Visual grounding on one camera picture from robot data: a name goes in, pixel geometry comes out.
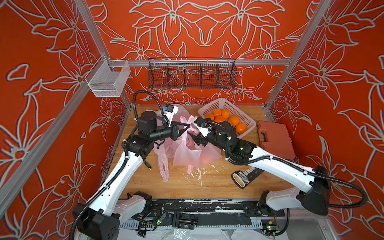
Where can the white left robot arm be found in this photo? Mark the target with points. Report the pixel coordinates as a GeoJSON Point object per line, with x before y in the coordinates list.
{"type": "Point", "coordinates": [96, 219]}

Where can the orange mandarin middle basket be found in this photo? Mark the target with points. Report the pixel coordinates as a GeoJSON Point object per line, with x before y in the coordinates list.
{"type": "Point", "coordinates": [210, 117]}

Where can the pink plastic bag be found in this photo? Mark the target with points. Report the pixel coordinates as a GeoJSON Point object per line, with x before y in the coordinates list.
{"type": "Point", "coordinates": [168, 150]}
{"type": "Point", "coordinates": [197, 151]}

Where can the small green handled screwdriver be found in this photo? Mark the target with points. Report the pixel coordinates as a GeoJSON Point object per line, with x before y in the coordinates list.
{"type": "Point", "coordinates": [147, 165]}

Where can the orange mandarin back top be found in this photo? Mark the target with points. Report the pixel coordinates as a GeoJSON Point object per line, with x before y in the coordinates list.
{"type": "Point", "coordinates": [225, 113]}

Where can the black handheld label tool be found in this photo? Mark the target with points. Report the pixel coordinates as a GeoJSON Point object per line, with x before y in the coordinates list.
{"type": "Point", "coordinates": [243, 178]}

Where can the white plastic perforated basket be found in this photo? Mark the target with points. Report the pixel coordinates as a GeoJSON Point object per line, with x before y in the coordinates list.
{"type": "Point", "coordinates": [233, 113]}

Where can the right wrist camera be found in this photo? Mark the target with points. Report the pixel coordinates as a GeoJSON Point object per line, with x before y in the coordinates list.
{"type": "Point", "coordinates": [204, 127]}

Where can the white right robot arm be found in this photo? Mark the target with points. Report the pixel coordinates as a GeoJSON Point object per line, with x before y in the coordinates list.
{"type": "Point", "coordinates": [311, 187]}

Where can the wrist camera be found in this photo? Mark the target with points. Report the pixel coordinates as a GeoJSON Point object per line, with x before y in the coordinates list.
{"type": "Point", "coordinates": [204, 127]}
{"type": "Point", "coordinates": [168, 113]}

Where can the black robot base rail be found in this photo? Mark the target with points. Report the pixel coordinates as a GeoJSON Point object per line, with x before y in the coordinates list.
{"type": "Point", "coordinates": [224, 214]}

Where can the black wire wall basket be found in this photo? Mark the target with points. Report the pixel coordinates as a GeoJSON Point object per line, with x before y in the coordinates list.
{"type": "Point", "coordinates": [183, 73]}

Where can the orange mandarin front corner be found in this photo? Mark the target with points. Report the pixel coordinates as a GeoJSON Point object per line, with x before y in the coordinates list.
{"type": "Point", "coordinates": [234, 120]}

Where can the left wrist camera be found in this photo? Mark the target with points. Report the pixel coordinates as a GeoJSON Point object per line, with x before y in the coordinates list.
{"type": "Point", "coordinates": [168, 113]}

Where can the red plastic tool case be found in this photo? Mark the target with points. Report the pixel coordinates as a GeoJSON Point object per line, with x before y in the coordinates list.
{"type": "Point", "coordinates": [275, 139]}

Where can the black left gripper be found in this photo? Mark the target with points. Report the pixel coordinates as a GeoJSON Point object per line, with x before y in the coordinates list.
{"type": "Point", "coordinates": [176, 132]}

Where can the clear wire mesh basket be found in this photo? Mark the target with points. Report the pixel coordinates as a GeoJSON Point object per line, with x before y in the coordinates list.
{"type": "Point", "coordinates": [108, 78]}

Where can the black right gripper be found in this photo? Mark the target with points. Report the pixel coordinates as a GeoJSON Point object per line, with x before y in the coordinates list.
{"type": "Point", "coordinates": [200, 138]}

